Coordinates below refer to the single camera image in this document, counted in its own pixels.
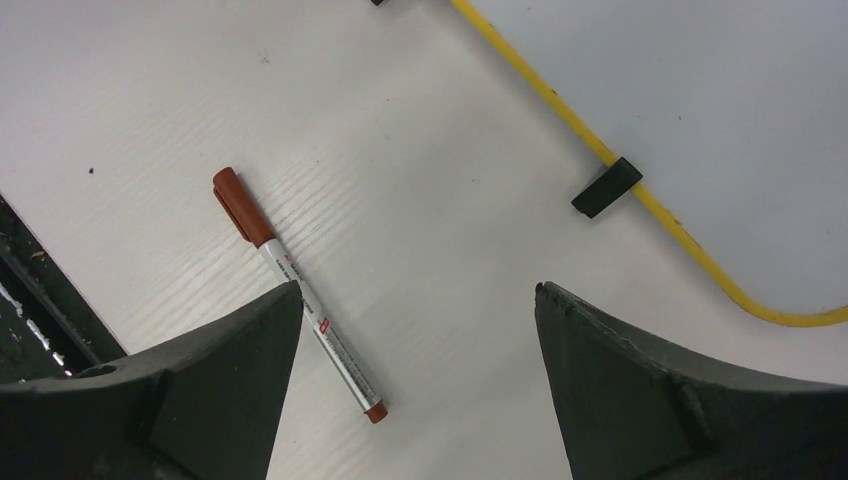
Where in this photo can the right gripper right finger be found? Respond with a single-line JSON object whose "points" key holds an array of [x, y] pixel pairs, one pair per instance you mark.
{"points": [[632, 405]]}

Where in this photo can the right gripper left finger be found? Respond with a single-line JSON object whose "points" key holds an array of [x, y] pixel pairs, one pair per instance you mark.
{"points": [[203, 405]]}

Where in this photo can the yellow framed whiteboard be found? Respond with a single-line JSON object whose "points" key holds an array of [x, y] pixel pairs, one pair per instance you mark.
{"points": [[733, 112]]}

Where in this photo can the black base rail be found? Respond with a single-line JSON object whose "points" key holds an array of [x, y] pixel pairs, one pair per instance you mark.
{"points": [[47, 327]]}

